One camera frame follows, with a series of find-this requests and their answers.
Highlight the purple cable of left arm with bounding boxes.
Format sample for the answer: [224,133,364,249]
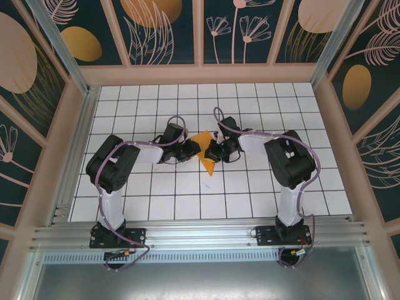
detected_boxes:
[93,115,189,273]

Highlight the aluminium side rail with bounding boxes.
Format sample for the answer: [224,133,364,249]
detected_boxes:
[46,87,102,226]

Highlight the aluminium corner post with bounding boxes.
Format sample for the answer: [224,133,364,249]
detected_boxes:
[24,0,92,95]
[309,0,367,92]

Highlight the aluminium mounting rail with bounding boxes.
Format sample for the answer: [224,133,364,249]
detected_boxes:
[29,214,373,253]

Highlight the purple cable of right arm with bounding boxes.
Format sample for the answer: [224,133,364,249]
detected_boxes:
[212,106,322,270]

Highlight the perforated metal cable tray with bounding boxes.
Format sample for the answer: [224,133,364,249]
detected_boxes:
[43,251,283,264]

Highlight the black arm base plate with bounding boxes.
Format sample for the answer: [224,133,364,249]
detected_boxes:
[89,227,148,249]
[256,224,313,248]

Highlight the grey metal sheet panel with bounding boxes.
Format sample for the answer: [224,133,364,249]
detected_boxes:
[27,261,384,300]

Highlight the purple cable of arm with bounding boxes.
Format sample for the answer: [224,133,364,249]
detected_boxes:
[212,106,322,270]
[93,115,189,273]

